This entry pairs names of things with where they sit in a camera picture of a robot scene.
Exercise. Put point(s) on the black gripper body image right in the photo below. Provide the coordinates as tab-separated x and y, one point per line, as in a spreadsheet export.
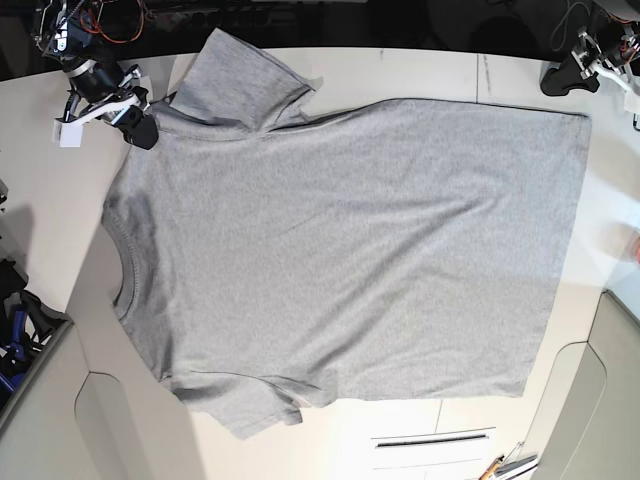
612	57

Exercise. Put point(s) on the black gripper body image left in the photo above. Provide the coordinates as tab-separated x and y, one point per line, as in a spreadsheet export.
104	91

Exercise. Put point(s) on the grey T-shirt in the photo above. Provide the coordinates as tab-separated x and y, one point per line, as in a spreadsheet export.
408	249

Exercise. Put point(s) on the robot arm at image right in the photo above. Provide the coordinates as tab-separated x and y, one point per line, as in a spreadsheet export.
607	15

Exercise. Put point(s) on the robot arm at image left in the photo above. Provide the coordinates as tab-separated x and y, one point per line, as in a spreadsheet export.
70	33

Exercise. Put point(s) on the black power strip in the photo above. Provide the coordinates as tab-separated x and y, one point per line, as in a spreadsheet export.
230	19

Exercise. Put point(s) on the blue and black clutter left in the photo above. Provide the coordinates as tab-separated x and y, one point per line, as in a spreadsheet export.
27	326

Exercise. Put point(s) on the yellow pencil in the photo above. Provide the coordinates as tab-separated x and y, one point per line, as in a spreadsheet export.
489	473

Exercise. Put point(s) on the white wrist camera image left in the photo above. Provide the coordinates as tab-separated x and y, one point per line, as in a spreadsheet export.
68	134

